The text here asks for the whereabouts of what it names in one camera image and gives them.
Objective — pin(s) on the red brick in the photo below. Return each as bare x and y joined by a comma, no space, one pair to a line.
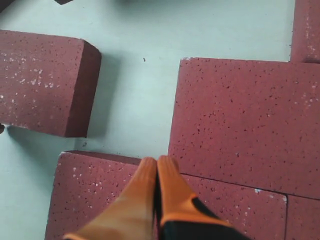
248,122
47,82
62,2
303,219
86,182
305,44

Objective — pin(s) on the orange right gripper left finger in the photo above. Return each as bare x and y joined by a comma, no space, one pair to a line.
131,215

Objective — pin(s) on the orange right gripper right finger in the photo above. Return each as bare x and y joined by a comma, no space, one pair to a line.
183,216

